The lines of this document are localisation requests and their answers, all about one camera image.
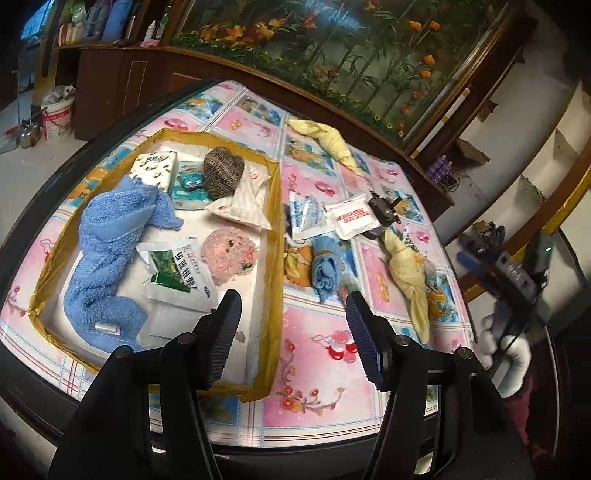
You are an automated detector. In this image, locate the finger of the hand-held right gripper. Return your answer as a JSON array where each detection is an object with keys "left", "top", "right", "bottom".
[
  {"left": 456, "top": 250, "right": 498, "bottom": 290},
  {"left": 461, "top": 232, "right": 494, "bottom": 260}
]

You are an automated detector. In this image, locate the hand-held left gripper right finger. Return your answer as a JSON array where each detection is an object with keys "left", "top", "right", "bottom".
[{"left": 345, "top": 291, "right": 536, "bottom": 480}]

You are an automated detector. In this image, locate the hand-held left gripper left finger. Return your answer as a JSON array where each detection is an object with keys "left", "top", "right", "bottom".
[{"left": 48, "top": 291, "right": 244, "bottom": 480}]

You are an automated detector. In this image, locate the taped cardboard box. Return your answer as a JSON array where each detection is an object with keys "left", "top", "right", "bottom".
[{"left": 28, "top": 128, "right": 284, "bottom": 402}]

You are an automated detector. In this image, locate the silver foil packet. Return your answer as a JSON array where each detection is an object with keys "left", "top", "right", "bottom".
[{"left": 399, "top": 225, "right": 428, "bottom": 252}]

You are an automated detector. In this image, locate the cream towel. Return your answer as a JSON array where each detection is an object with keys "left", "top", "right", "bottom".
[{"left": 379, "top": 228, "right": 438, "bottom": 344}]

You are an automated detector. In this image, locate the pink fluffy toy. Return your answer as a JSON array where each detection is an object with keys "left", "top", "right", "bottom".
[{"left": 199, "top": 226, "right": 258, "bottom": 284}]

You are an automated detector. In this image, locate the small blue towel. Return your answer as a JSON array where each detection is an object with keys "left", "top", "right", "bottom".
[{"left": 310, "top": 236, "right": 347, "bottom": 304}]

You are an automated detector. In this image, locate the green white medicine packet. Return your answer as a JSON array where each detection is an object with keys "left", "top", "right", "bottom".
[{"left": 136, "top": 236, "right": 206, "bottom": 296}]

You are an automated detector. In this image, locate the puffy white red-print packet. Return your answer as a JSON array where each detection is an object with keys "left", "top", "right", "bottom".
[{"left": 324, "top": 199, "right": 376, "bottom": 240}]

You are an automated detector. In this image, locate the white striped packet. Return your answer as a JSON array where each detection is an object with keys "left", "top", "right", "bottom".
[{"left": 203, "top": 159, "right": 273, "bottom": 232}]

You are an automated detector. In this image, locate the large blue towel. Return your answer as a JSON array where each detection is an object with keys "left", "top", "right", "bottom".
[{"left": 62, "top": 175, "right": 184, "bottom": 349}]

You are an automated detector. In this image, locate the clear blue-print packet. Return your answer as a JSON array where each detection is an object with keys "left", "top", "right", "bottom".
[{"left": 288, "top": 191, "right": 331, "bottom": 241}]

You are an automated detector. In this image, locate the teal wet wipe pack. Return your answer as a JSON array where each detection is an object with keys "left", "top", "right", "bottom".
[{"left": 171, "top": 168, "right": 208, "bottom": 210}]

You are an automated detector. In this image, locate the brown knitted hat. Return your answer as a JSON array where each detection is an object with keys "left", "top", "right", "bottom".
[{"left": 202, "top": 147, "right": 246, "bottom": 198}]

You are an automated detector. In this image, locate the lemon print tissue pack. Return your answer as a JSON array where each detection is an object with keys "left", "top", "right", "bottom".
[{"left": 128, "top": 151, "right": 180, "bottom": 193}]

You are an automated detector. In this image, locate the person's right forearm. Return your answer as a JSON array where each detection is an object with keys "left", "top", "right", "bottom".
[{"left": 501, "top": 369, "right": 561, "bottom": 467}]

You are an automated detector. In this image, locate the person's right hand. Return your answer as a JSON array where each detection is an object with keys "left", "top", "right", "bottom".
[{"left": 475, "top": 314, "right": 533, "bottom": 398}]

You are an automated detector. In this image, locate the black metal turntable hub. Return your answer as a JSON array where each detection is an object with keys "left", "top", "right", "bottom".
[{"left": 367, "top": 193, "right": 403, "bottom": 238}]

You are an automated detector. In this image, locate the pale yellow towel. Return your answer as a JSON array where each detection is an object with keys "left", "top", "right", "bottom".
[{"left": 287, "top": 117, "right": 368, "bottom": 177}]

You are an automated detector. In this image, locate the fish tank with artificial plants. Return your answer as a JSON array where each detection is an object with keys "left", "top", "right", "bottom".
[{"left": 171, "top": 0, "right": 518, "bottom": 148}]

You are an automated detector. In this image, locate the wooden cabinet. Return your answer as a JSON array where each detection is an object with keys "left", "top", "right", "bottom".
[{"left": 51, "top": 39, "right": 455, "bottom": 210}]

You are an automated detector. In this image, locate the white plastic bucket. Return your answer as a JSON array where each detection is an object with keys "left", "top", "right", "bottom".
[{"left": 41, "top": 85, "right": 77, "bottom": 141}]

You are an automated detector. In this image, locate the metal kettle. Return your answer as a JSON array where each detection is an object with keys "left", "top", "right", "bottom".
[{"left": 17, "top": 119, "right": 43, "bottom": 149}]

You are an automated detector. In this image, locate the blue thermos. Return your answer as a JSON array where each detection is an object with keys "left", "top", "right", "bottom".
[{"left": 102, "top": 0, "right": 134, "bottom": 42}]

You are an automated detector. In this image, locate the grey thermos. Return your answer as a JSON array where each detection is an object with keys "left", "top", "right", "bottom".
[{"left": 83, "top": 0, "right": 105, "bottom": 40}]

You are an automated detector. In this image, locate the barred window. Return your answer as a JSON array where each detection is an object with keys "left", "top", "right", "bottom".
[{"left": 19, "top": 0, "right": 55, "bottom": 41}]

